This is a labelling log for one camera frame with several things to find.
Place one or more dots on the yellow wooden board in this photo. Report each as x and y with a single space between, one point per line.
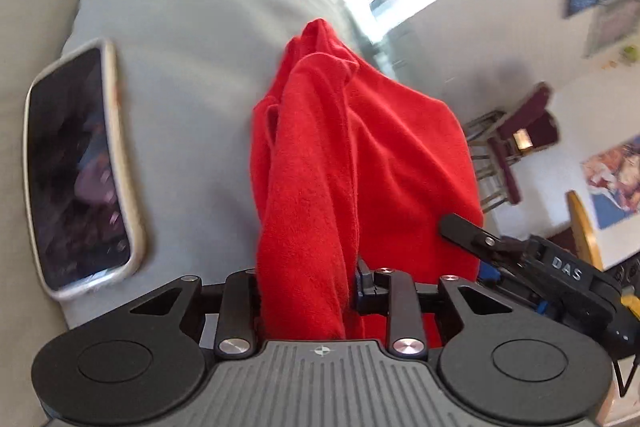
585 232

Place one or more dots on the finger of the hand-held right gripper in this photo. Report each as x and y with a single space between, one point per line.
465 232
489 274

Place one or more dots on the red garment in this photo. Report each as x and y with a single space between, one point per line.
360 147

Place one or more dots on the pale wall poster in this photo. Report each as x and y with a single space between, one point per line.
612 29

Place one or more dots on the colourful wall poster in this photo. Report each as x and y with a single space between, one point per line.
615 182

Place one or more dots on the maroon padded chair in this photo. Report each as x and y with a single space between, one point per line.
532 104
505 157

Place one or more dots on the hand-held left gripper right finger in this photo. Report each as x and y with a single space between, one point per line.
367 293

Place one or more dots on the smartphone with beige case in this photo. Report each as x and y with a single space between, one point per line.
75 167

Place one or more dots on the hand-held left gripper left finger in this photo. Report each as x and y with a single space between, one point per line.
240 299

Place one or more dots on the large grey pillow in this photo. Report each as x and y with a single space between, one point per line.
200 7

